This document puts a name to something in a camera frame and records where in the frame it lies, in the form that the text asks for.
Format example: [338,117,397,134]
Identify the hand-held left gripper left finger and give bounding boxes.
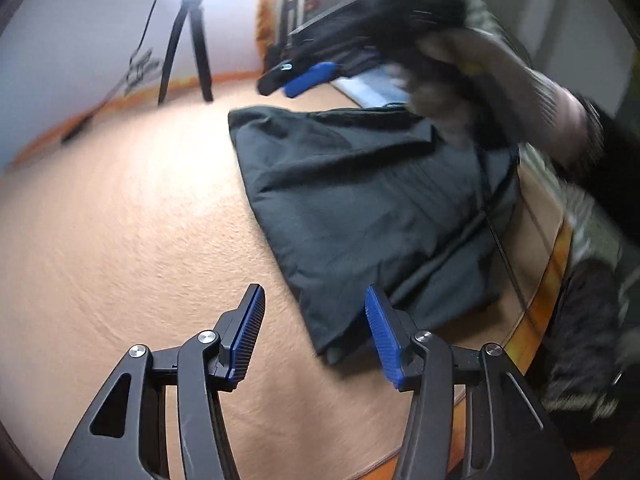
[52,284,267,480]

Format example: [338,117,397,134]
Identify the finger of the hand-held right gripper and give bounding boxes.
[282,61,346,99]
[256,59,301,96]

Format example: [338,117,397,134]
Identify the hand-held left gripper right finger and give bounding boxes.
[364,284,581,480]

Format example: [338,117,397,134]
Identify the dark green pants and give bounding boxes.
[227,106,523,367]

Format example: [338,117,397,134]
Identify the person's right forearm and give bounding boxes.
[520,67,640,241]

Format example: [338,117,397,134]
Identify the person's right hand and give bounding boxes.
[404,25,551,153]

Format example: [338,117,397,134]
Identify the light blue cloth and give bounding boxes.
[337,67,413,109]

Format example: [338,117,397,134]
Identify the black tripod light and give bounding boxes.
[157,0,216,107]

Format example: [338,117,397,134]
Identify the peach blanket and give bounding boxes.
[0,80,566,480]

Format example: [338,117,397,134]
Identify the dark fuzzy cloth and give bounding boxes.
[542,260,628,423]

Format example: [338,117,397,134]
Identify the thin black cord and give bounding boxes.
[475,142,533,321]

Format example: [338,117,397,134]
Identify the black cable with inline box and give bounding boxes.
[60,0,168,145]

